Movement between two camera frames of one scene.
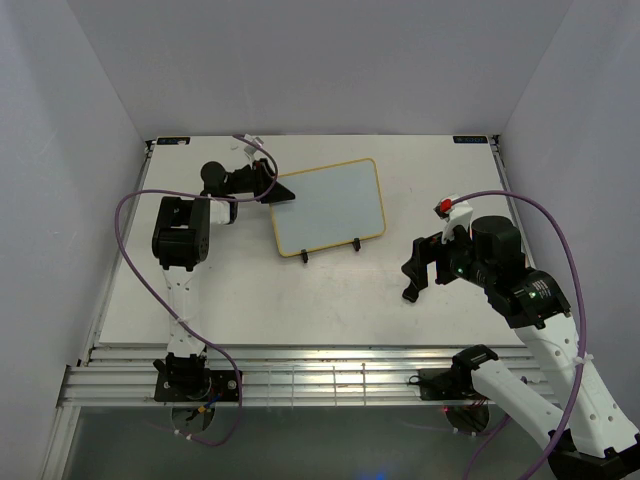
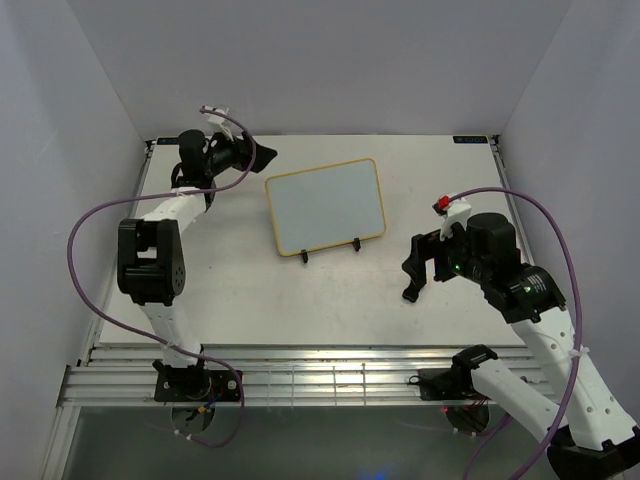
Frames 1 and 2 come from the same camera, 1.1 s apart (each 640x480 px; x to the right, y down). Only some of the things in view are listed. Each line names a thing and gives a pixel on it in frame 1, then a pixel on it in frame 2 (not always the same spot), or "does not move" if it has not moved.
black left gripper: x=264 y=184 → x=241 y=149
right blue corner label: x=470 y=139 does not move
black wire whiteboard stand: x=355 y=241 does not move
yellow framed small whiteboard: x=333 y=203 does not move
